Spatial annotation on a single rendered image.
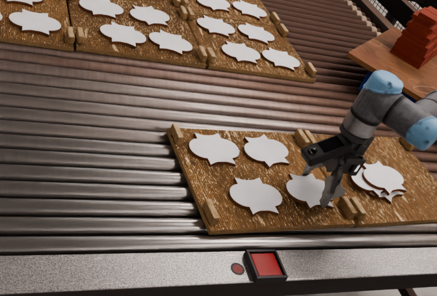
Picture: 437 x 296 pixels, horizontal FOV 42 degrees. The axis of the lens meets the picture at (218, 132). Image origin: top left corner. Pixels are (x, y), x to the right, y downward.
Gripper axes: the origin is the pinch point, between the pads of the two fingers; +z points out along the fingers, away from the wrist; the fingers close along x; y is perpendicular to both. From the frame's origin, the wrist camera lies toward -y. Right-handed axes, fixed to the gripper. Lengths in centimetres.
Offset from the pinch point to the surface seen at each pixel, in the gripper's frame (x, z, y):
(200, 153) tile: 14.3, 2.1, -25.5
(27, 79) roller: 45, 6, -64
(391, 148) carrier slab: 19.9, 1.0, 43.7
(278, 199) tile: -1.6, 1.7, -10.1
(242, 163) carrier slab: 12.1, 2.8, -13.8
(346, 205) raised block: -5.6, -0.1, 8.2
